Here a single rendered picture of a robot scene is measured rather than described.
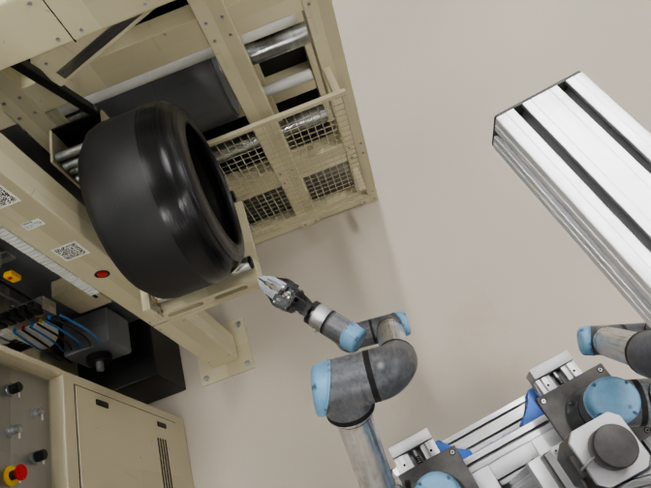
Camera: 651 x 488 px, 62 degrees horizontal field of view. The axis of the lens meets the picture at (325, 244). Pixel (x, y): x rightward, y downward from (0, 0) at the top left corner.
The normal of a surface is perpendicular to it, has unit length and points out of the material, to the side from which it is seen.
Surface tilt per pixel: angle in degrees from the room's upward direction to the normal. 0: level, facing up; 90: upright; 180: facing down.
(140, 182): 26
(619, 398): 7
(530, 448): 0
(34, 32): 90
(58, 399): 0
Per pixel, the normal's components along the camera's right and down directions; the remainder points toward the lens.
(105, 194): -0.07, -0.07
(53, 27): 0.29, 0.82
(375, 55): -0.21, -0.46
